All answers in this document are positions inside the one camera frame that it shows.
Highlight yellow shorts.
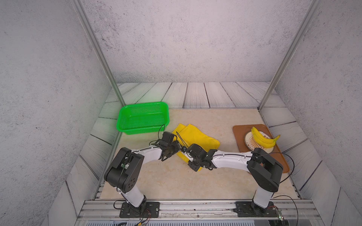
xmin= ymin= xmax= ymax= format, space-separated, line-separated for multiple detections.
xmin=172 ymin=122 xmax=221 ymax=172

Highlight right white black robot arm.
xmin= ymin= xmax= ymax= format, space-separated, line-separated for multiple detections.
xmin=182 ymin=144 xmax=284 ymax=210

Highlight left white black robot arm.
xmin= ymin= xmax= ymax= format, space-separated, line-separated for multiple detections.
xmin=104 ymin=132 xmax=182 ymax=208

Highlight green plastic basket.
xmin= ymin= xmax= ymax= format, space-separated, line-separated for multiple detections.
xmin=116 ymin=102 xmax=170 ymax=135

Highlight brown cutting board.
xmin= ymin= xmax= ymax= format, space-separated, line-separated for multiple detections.
xmin=232 ymin=124 xmax=290 ymax=173

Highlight patterned round plate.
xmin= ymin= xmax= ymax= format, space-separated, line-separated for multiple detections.
xmin=244 ymin=131 xmax=276 ymax=153

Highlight yellow banana bunch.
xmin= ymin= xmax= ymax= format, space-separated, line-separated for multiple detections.
xmin=251 ymin=127 xmax=280 ymax=148

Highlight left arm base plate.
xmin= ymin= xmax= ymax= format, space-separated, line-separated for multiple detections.
xmin=119 ymin=202 xmax=160 ymax=218

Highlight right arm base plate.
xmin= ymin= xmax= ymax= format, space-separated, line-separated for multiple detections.
xmin=233 ymin=202 xmax=279 ymax=218

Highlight aluminium front rail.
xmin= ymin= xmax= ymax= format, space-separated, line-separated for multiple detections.
xmin=77 ymin=197 xmax=324 ymax=226

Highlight right metal frame post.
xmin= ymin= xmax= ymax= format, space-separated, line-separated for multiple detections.
xmin=257 ymin=0 xmax=322 ymax=113

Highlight metal frame post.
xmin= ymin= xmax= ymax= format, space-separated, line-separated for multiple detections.
xmin=257 ymin=0 xmax=322 ymax=113
xmin=70 ymin=0 xmax=126 ymax=107

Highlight left metal frame post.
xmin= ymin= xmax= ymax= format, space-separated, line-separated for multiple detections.
xmin=70 ymin=0 xmax=126 ymax=107

